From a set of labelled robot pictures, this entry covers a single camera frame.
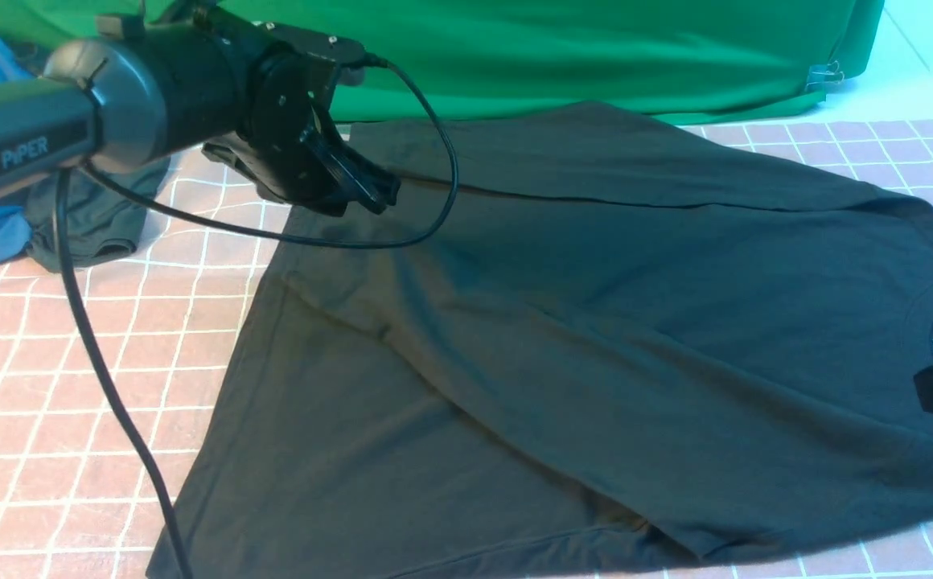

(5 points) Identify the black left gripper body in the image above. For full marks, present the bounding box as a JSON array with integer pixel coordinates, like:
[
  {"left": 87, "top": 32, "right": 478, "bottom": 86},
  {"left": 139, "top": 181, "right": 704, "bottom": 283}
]
[{"left": 203, "top": 23, "right": 367, "bottom": 207}]

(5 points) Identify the green backdrop cloth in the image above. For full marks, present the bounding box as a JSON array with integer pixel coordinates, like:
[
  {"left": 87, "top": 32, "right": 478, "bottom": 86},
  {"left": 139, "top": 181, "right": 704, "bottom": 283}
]
[{"left": 0, "top": 0, "right": 886, "bottom": 129}]

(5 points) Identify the pink checkered tablecloth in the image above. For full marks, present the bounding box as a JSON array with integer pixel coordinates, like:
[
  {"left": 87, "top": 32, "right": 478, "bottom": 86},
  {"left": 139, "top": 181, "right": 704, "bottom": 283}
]
[{"left": 0, "top": 120, "right": 933, "bottom": 578}]

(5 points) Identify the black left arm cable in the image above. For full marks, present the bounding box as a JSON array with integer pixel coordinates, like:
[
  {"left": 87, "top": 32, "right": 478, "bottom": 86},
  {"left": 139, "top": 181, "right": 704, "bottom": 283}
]
[{"left": 52, "top": 52, "right": 461, "bottom": 579}]

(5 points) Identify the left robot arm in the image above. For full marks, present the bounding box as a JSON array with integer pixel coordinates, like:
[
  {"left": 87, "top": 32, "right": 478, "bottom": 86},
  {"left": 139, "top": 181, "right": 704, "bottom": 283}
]
[{"left": 0, "top": 6, "right": 400, "bottom": 216}]

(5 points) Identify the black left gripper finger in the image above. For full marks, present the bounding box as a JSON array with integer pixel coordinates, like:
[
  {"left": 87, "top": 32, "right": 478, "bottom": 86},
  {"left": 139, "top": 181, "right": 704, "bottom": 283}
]
[{"left": 302, "top": 133, "right": 401, "bottom": 216}]

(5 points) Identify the dark gray long-sleeve shirt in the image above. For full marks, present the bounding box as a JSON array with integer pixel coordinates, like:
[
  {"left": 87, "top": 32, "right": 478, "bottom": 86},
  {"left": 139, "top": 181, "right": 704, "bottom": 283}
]
[{"left": 175, "top": 103, "right": 933, "bottom": 578}]

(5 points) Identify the dark gray crumpled garment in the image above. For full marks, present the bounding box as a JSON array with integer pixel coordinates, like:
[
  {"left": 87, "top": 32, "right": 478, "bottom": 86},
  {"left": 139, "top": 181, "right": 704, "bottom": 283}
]
[{"left": 24, "top": 173, "right": 147, "bottom": 273}]

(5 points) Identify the metal binder clip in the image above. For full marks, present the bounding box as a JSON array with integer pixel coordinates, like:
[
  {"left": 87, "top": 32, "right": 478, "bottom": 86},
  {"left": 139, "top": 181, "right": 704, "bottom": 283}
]
[{"left": 804, "top": 61, "right": 845, "bottom": 93}]

